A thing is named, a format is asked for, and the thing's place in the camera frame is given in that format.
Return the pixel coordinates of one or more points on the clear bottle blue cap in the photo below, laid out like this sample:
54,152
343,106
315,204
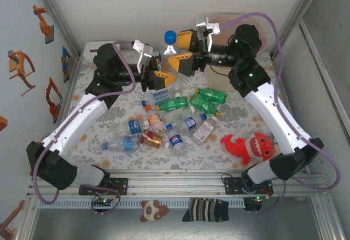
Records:
169,51

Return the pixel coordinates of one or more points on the clear bottle blue white label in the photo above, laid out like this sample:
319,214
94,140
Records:
160,95

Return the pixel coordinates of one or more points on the green bottle orange cap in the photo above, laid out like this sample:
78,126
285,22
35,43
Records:
172,104

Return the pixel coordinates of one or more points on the green bottle yellow cap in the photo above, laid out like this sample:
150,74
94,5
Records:
212,94
203,104

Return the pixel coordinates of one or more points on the small clear bottle blue label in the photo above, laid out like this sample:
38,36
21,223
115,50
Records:
189,122

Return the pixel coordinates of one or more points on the red brown label bottle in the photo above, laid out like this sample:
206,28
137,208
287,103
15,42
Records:
149,138

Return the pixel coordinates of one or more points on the purple label clear bottle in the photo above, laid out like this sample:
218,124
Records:
203,132

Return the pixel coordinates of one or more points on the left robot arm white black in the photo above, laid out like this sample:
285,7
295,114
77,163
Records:
76,125

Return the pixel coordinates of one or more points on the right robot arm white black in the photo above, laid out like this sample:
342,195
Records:
273,114

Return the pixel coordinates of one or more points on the beige slatted plastic bin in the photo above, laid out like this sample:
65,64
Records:
217,80

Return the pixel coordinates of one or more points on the white tissue box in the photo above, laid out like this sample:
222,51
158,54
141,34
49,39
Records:
88,46

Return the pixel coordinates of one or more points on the clear bottle white cap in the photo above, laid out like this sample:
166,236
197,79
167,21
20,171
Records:
175,117

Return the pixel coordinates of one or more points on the small orange label bottle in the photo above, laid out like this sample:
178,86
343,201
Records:
155,119

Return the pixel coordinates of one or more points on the Pepsi label bottle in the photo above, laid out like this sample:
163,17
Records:
175,141

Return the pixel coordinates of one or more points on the floral patterned tablecloth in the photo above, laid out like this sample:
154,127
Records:
136,158

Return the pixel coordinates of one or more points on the red shark plush toy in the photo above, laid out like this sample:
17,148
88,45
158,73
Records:
238,147

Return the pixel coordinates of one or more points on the brown white bear plush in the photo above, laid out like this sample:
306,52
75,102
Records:
153,210

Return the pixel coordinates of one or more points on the black white striped sock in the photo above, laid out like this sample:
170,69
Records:
205,210

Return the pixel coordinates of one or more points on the small circuit board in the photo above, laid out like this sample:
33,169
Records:
104,202

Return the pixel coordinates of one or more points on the blue orange wall model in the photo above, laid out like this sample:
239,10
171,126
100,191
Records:
65,59

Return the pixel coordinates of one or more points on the orange gripper wall model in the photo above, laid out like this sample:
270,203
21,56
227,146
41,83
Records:
15,65

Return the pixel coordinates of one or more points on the aluminium side rail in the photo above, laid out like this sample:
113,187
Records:
329,87

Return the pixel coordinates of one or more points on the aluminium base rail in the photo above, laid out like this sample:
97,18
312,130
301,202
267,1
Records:
175,181

